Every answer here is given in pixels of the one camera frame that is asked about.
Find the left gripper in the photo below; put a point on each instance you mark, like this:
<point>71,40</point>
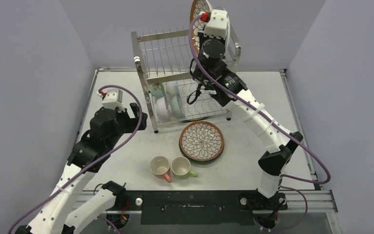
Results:
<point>133,122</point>

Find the stainless steel dish rack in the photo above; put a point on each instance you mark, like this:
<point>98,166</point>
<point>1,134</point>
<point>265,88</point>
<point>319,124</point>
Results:
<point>163,63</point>

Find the strawberry pattern top plate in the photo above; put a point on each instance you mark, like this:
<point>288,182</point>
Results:
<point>227,33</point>

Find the brown rim flower plate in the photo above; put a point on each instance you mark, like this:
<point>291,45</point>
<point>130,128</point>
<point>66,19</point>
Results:
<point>197,7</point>

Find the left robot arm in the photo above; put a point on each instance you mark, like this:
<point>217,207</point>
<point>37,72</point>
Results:
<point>56,214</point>

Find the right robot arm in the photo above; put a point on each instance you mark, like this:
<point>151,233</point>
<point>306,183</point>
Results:
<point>231,92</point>

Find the dark bottom plate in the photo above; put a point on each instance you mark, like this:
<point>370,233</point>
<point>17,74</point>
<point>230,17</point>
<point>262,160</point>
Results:
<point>202,153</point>

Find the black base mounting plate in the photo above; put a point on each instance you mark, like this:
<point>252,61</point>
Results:
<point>190,216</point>

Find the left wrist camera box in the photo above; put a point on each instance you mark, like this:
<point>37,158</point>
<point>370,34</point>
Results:
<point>112,99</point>

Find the pink handled cream mug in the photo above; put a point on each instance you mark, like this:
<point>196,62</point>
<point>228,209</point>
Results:
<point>160,167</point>

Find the green handled cream mug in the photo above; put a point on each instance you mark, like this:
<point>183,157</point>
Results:
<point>181,168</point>

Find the aluminium right side rail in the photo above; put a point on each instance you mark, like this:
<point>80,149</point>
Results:
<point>295,115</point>

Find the aluminium rail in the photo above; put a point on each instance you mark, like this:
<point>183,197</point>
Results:
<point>295,115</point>
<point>313,201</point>

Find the aluminium front rail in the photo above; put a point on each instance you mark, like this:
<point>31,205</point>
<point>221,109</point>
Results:
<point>313,201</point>

